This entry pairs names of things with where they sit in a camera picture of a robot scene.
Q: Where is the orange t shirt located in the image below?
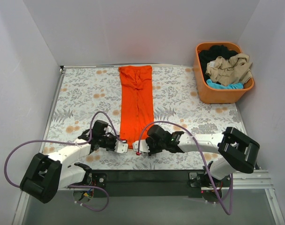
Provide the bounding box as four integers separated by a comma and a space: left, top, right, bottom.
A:
119, 66, 154, 149

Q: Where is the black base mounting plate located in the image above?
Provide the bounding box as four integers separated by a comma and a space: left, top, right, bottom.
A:
65, 170, 230, 198

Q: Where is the black t shirt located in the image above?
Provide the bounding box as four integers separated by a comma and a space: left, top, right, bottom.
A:
198, 45, 238, 75

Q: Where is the turquoise t shirt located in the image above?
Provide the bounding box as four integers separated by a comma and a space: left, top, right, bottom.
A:
207, 79, 244, 90

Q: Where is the floral patterned table mat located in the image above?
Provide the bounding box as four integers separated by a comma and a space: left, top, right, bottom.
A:
43, 66, 245, 170

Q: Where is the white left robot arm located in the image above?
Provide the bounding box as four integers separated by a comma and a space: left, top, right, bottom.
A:
20, 120, 128, 203

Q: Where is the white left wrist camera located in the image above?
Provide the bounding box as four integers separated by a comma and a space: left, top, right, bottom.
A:
114, 140, 128, 153

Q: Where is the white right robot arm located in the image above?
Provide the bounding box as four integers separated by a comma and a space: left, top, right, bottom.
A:
145, 125, 260, 186

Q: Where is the beige t shirt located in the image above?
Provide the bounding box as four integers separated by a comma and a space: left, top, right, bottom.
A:
205, 53, 253, 86

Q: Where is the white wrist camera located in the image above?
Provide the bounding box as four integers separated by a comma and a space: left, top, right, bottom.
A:
132, 140, 150, 156
114, 140, 128, 153

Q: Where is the aluminium frame rail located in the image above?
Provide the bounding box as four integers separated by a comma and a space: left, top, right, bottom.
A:
14, 170, 285, 225

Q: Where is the orange plastic laundry basket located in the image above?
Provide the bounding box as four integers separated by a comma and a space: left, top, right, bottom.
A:
194, 42, 255, 104

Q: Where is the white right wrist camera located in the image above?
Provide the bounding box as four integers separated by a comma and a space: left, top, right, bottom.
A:
132, 140, 150, 156

